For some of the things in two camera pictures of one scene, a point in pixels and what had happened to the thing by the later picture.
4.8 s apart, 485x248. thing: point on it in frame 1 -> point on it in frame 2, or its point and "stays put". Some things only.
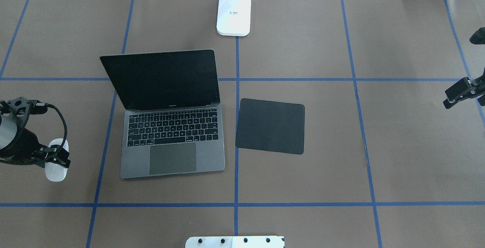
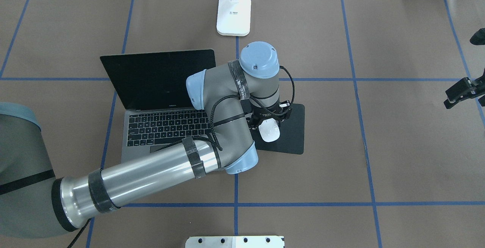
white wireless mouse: x=55 y=172 -> x=269 y=130
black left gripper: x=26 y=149 -> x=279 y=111
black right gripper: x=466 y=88 stays put
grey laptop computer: x=172 y=124 stays put
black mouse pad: x=270 y=126 stays put
